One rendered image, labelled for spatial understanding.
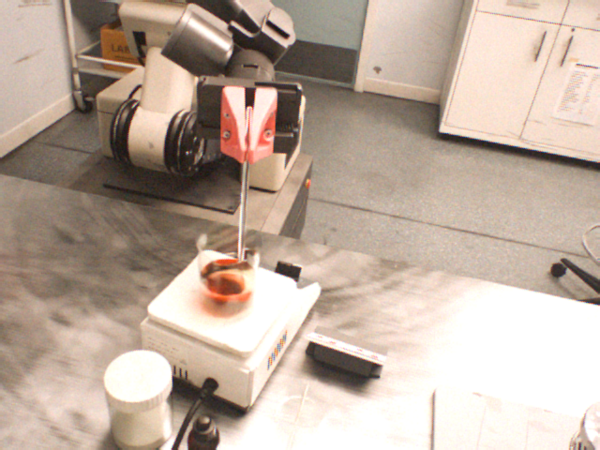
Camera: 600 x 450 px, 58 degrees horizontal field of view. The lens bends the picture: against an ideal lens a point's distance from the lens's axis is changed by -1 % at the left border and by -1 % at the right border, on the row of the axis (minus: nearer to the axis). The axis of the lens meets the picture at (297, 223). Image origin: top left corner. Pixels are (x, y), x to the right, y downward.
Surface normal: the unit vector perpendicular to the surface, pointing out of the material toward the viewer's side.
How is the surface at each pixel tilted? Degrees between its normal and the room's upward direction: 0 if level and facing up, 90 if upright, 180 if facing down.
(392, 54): 90
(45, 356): 0
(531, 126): 90
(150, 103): 64
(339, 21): 90
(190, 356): 90
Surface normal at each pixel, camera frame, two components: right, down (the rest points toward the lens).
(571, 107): -0.23, 0.53
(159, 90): -0.16, 0.12
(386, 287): 0.10, -0.82
